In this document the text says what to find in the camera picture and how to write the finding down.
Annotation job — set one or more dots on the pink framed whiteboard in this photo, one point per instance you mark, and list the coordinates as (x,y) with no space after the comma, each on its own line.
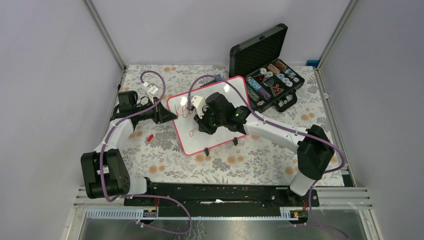
(193,141)

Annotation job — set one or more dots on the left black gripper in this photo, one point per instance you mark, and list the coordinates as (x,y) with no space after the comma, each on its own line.
(161,115)

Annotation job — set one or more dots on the red marker cap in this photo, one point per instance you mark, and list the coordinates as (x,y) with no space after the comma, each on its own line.
(150,138)

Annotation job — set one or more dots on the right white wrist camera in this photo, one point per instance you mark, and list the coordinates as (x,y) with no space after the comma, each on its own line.
(197,103)

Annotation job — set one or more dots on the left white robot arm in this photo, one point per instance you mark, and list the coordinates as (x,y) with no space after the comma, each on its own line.
(104,171)

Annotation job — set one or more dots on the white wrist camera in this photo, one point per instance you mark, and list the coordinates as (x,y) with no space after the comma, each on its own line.
(197,103)
(150,90)

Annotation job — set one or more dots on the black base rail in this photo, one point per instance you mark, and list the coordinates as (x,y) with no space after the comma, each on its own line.
(221,200)

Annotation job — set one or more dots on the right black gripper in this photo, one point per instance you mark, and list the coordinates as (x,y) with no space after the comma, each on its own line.
(203,126)

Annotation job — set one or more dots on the blue object behind frame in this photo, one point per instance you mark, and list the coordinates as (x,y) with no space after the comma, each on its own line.
(312,63)

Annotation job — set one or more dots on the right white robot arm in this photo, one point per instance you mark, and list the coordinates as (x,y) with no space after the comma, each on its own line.
(311,145)

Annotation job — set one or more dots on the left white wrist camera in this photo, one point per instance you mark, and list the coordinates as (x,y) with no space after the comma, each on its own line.
(150,90)

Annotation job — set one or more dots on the open black chip case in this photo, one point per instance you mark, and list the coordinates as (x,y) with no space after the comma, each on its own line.
(269,81)

